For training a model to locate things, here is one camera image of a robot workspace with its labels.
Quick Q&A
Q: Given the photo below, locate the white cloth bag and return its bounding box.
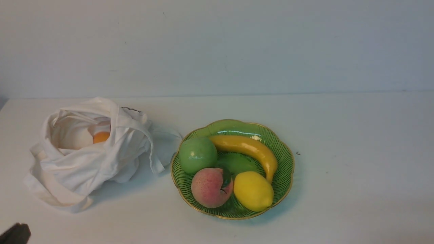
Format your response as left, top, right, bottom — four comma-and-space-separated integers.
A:
24, 97, 182, 213

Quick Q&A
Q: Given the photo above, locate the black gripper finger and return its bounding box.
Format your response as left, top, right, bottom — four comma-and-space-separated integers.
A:
0, 223, 31, 244

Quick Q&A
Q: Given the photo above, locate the green leaf-shaped plate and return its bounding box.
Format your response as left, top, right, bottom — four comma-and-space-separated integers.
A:
171, 119, 295, 220

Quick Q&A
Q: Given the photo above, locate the pink peach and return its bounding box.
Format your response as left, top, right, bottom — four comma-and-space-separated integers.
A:
191, 168, 234, 208

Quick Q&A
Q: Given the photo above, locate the orange fruit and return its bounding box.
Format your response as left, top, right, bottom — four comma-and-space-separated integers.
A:
93, 131, 110, 144

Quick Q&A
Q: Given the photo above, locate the yellow banana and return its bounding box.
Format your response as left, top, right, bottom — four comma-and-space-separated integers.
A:
208, 135, 278, 183

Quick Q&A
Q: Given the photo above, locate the yellow lemon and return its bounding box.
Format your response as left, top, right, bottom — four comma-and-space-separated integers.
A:
233, 171, 274, 212

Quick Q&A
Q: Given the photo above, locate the green apple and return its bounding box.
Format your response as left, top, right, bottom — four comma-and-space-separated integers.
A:
178, 137, 218, 174

